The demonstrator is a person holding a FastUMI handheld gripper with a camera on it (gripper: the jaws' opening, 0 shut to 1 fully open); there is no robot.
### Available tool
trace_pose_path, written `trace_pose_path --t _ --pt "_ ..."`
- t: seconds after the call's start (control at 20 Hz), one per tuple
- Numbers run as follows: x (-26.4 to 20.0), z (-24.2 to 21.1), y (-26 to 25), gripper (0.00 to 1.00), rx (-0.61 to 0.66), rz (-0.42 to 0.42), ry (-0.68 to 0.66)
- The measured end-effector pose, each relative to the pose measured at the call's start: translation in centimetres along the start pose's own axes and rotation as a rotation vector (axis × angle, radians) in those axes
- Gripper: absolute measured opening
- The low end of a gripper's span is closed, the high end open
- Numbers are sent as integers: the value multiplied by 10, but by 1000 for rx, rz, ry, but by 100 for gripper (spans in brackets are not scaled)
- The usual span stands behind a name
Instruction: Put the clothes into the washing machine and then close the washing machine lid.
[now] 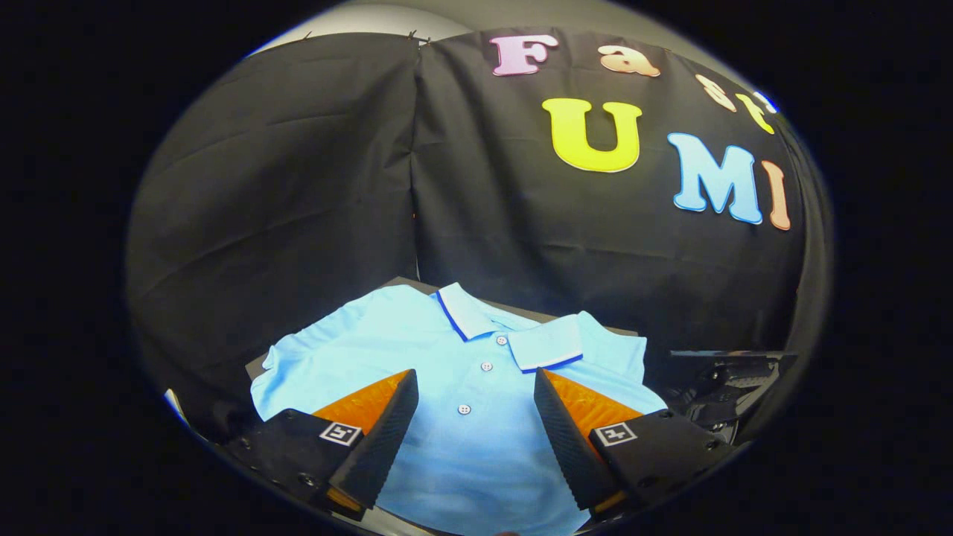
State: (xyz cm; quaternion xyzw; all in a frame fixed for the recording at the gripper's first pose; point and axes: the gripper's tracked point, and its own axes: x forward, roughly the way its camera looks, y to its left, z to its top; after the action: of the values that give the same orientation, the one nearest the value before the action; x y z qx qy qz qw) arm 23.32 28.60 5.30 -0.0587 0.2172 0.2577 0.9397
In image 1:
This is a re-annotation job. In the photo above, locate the dark washing machine lid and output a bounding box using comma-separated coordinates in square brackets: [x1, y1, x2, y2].
[663, 348, 799, 445]

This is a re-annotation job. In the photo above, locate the light blue polo shirt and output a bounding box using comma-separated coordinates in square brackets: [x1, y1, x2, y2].
[250, 282, 669, 536]

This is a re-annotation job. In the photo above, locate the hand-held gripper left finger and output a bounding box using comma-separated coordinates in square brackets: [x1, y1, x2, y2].
[223, 369, 419, 520]

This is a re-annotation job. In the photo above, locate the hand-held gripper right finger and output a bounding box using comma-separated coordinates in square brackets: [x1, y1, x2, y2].
[534, 368, 745, 522]

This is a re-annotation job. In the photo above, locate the black backdrop cloth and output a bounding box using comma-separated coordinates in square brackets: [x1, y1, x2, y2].
[125, 28, 835, 440]

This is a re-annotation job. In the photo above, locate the grey cabinet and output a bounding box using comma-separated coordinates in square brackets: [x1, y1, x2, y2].
[246, 276, 641, 382]

